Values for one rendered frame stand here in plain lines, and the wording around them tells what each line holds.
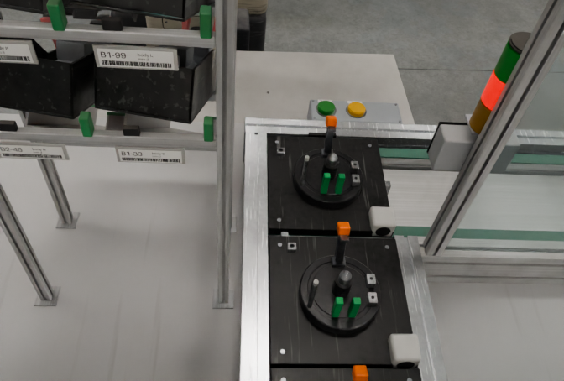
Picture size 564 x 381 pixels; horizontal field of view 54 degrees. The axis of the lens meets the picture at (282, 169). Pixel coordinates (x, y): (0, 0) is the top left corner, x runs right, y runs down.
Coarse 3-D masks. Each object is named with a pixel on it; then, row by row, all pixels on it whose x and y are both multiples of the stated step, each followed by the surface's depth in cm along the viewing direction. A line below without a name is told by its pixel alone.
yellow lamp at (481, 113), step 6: (480, 102) 80; (480, 108) 80; (486, 108) 79; (474, 114) 82; (480, 114) 81; (486, 114) 80; (474, 120) 82; (480, 120) 81; (486, 120) 80; (474, 126) 83; (480, 126) 82; (480, 132) 82
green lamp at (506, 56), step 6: (504, 48) 74; (510, 48) 72; (504, 54) 73; (510, 54) 72; (516, 54) 72; (504, 60) 74; (510, 60) 73; (516, 60) 72; (498, 66) 75; (504, 66) 74; (510, 66) 73; (498, 72) 75; (504, 72) 74; (510, 72) 73; (498, 78) 75; (504, 78) 75
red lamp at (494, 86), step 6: (492, 78) 77; (492, 84) 77; (498, 84) 76; (504, 84) 75; (486, 90) 78; (492, 90) 77; (498, 90) 76; (486, 96) 79; (492, 96) 77; (498, 96) 77; (486, 102) 79; (492, 102) 78; (492, 108) 78
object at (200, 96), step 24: (96, 72) 71; (120, 72) 71; (144, 72) 71; (168, 72) 70; (192, 72) 70; (96, 96) 73; (120, 96) 72; (144, 96) 72; (168, 96) 72; (192, 96) 71; (168, 120) 73; (192, 120) 74
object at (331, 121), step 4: (328, 116) 110; (332, 116) 110; (328, 120) 109; (332, 120) 109; (336, 120) 109; (328, 124) 109; (332, 124) 109; (336, 124) 109; (328, 128) 109; (332, 128) 108; (328, 132) 110; (332, 132) 110; (328, 136) 111; (332, 136) 111; (328, 140) 111; (328, 144) 112; (324, 148) 113; (328, 148) 112; (328, 152) 113
